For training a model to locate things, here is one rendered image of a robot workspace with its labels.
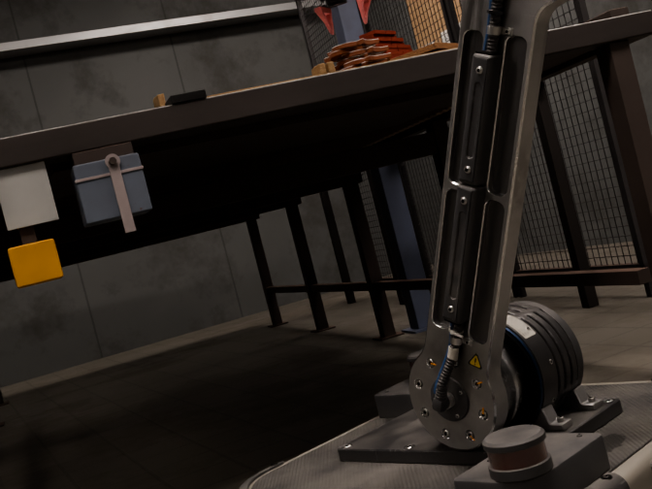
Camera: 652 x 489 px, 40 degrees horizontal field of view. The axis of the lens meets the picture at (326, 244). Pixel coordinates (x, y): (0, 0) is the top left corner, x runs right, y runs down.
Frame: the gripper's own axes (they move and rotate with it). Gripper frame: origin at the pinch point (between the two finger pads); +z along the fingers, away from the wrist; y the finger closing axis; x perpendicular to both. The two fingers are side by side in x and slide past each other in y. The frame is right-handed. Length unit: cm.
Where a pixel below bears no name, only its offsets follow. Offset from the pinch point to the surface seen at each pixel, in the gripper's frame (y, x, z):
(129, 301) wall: 379, -347, 84
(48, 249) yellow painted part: 38, 84, 40
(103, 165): 28, 74, 26
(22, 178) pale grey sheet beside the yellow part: 41, 83, 25
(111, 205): 28, 74, 34
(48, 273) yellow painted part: 39, 85, 44
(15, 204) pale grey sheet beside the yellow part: 43, 85, 29
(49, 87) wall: 396, -335, -95
